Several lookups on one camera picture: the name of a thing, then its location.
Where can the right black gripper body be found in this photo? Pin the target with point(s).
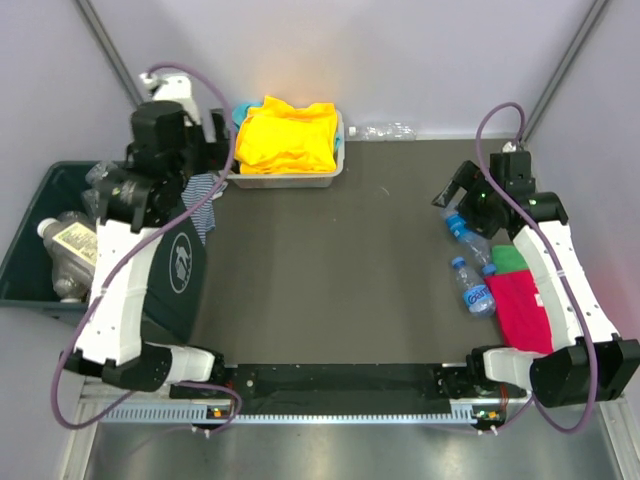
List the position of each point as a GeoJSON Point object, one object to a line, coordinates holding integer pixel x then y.
{"type": "Point", "coordinates": [477, 206]}

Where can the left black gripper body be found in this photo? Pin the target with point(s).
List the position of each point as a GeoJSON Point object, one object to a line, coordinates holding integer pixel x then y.
{"type": "Point", "coordinates": [200, 156]}

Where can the blue cap bottle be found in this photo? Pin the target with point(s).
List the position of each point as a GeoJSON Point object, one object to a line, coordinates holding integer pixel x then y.
{"type": "Point", "coordinates": [475, 244]}

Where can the blue label bottle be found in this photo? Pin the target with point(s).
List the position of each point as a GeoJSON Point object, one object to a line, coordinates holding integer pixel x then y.
{"type": "Point", "coordinates": [476, 295]}

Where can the large clear bottle with label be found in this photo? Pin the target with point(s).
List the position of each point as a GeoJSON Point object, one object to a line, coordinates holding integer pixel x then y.
{"type": "Point", "coordinates": [72, 242]}

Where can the clear ribbed bottle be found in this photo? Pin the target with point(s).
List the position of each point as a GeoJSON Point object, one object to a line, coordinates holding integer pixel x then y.
{"type": "Point", "coordinates": [71, 282]}

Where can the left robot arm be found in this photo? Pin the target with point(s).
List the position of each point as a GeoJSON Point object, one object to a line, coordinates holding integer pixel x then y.
{"type": "Point", "coordinates": [138, 204]}

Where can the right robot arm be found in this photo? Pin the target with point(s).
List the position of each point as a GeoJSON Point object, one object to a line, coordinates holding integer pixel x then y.
{"type": "Point", "coordinates": [585, 359]}

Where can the dark green plastic bin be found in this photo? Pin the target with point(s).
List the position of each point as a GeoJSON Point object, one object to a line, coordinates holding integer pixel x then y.
{"type": "Point", "coordinates": [175, 280]}

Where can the green cloth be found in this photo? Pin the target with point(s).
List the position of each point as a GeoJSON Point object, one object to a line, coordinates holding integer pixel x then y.
{"type": "Point", "coordinates": [507, 259]}

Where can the teal cloth in basket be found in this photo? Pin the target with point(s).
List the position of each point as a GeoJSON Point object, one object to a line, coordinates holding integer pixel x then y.
{"type": "Point", "coordinates": [240, 112]}

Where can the yellow cloth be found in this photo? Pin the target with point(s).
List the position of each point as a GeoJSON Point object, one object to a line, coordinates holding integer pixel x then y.
{"type": "Point", "coordinates": [276, 138]}

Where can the magenta cloth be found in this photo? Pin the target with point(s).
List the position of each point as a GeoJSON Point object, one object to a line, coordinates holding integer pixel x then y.
{"type": "Point", "coordinates": [521, 315]}

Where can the white plastic basket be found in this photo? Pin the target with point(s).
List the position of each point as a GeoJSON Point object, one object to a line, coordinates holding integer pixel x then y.
{"type": "Point", "coordinates": [295, 181]}

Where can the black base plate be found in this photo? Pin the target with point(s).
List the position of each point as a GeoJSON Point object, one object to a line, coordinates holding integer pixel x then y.
{"type": "Point", "coordinates": [427, 380]}

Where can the grey cable duct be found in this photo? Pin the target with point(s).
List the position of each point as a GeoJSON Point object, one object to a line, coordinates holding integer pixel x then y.
{"type": "Point", "coordinates": [140, 413]}

